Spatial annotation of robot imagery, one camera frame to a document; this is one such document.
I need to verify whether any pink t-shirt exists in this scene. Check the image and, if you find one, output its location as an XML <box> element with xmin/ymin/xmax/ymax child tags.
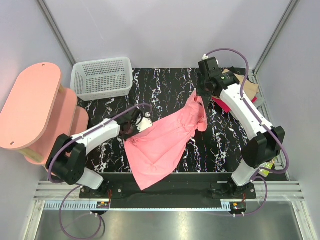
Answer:
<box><xmin>124</xmin><ymin>91</ymin><xmax>208</xmax><ymax>191</ymax></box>

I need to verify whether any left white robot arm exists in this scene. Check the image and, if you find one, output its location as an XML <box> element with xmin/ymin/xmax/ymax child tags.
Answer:
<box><xmin>45</xmin><ymin>116</ymin><xmax>142</xmax><ymax>198</ymax></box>

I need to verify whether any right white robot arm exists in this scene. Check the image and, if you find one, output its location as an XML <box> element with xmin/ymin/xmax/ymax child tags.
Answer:
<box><xmin>196</xmin><ymin>74</ymin><xmax>286</xmax><ymax>199</ymax></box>

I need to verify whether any magenta folded t-shirt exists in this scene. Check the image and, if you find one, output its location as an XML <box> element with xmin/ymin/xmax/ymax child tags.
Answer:
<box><xmin>212</xmin><ymin>96</ymin><xmax>258</xmax><ymax>113</ymax></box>

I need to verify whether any black folded t-shirt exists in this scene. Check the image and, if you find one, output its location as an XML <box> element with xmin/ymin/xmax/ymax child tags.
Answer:
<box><xmin>221</xmin><ymin>66</ymin><xmax>245</xmax><ymax>75</ymax></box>

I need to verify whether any tan folded t-shirt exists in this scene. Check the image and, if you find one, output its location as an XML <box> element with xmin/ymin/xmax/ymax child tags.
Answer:
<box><xmin>234</xmin><ymin>73</ymin><xmax>259</xmax><ymax>101</ymax></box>

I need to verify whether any grey folded t-shirt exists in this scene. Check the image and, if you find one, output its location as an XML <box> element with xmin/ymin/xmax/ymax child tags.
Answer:
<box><xmin>252</xmin><ymin>96</ymin><xmax>265</xmax><ymax>109</ymax></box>

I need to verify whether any white plastic mesh basket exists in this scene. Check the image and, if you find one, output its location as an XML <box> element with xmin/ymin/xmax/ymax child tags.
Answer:
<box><xmin>70</xmin><ymin>57</ymin><xmax>133</xmax><ymax>101</ymax></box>

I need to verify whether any pink three-tier shelf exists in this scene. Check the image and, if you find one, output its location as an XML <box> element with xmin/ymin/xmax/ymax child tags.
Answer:
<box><xmin>0</xmin><ymin>62</ymin><xmax>89</xmax><ymax>166</ymax></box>

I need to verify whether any green treehouse book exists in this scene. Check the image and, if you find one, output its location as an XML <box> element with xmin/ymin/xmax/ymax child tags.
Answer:
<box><xmin>258</xmin><ymin>157</ymin><xmax>278</xmax><ymax>178</ymax></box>

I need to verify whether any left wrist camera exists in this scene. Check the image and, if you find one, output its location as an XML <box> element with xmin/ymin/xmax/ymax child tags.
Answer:
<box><xmin>131</xmin><ymin>108</ymin><xmax>153</xmax><ymax>133</ymax></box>

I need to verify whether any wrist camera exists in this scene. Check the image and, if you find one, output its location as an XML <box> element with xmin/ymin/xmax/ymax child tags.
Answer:
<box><xmin>198</xmin><ymin>57</ymin><xmax>222</xmax><ymax>80</ymax></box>
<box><xmin>131</xmin><ymin>108</ymin><xmax>153</xmax><ymax>133</ymax></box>

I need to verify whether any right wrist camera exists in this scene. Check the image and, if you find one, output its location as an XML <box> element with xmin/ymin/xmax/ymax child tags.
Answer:
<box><xmin>198</xmin><ymin>57</ymin><xmax>222</xmax><ymax>80</ymax></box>

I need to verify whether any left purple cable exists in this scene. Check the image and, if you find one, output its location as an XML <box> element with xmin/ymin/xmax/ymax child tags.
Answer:
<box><xmin>47</xmin><ymin>103</ymin><xmax>154</xmax><ymax>240</ymax></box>

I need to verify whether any purple cable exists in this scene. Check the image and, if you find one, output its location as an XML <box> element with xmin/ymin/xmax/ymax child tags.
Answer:
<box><xmin>47</xmin><ymin>103</ymin><xmax>154</xmax><ymax>240</ymax></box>
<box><xmin>202</xmin><ymin>48</ymin><xmax>291</xmax><ymax>218</ymax></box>

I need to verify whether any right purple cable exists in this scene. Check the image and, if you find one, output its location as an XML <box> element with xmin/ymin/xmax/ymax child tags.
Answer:
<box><xmin>202</xmin><ymin>48</ymin><xmax>291</xmax><ymax>218</ymax></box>

